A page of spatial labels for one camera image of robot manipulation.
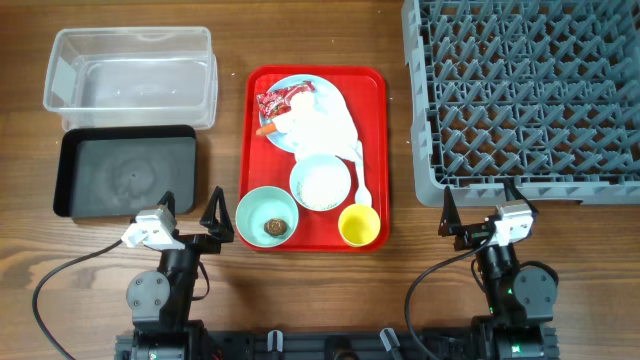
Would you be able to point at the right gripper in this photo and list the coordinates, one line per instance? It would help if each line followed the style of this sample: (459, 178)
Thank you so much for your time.
(470, 234)

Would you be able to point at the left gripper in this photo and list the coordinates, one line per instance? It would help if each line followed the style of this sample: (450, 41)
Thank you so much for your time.
(219, 230)

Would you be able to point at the green bowl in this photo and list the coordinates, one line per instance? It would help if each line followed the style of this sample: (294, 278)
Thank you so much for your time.
(260, 205)

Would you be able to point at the brown food ball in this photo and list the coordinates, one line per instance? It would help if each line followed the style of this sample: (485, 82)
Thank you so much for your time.
(275, 227)

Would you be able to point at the orange carrot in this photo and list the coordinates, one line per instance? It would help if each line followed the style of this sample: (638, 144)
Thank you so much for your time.
(266, 130)

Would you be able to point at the yellow cup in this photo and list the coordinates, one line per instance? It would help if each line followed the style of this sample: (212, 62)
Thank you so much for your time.
(359, 225)

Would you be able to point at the light blue rice bowl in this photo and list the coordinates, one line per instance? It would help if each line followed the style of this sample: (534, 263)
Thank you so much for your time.
(320, 182)

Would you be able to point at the red snack wrapper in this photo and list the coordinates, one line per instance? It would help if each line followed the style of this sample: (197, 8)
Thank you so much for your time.
(277, 102)

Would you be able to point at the white napkin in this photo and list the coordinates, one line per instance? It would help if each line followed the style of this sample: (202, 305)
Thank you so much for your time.
(315, 133)

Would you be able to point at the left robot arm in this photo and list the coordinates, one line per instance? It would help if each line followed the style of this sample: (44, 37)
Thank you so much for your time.
(161, 300)

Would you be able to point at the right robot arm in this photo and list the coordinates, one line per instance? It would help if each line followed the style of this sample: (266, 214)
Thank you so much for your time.
(520, 295)

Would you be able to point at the black waste tray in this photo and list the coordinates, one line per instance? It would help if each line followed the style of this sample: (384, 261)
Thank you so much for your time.
(118, 171)

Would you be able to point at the grey dishwasher rack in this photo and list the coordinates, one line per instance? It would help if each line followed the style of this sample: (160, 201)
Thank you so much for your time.
(543, 93)

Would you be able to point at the clear plastic waste bin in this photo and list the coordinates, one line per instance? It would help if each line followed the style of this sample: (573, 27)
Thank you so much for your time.
(132, 76)

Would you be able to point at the white plastic spoon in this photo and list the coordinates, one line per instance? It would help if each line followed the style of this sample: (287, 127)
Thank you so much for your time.
(362, 195)

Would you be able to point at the red serving tray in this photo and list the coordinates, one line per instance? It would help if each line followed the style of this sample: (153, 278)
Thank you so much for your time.
(263, 164)

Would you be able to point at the light blue plate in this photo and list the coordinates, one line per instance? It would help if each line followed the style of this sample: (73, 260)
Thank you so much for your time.
(328, 99)

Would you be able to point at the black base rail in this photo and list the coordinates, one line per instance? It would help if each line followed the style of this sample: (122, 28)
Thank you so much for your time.
(448, 344)

